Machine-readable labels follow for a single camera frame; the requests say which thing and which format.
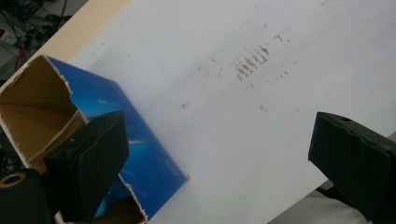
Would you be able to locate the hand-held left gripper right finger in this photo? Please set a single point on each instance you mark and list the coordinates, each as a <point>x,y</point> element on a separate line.
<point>358,161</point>

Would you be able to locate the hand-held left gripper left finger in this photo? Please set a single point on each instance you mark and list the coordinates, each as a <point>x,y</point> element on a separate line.
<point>90,161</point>

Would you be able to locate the blue cardboard box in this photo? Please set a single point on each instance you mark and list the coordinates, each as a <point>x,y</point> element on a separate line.
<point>149,155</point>

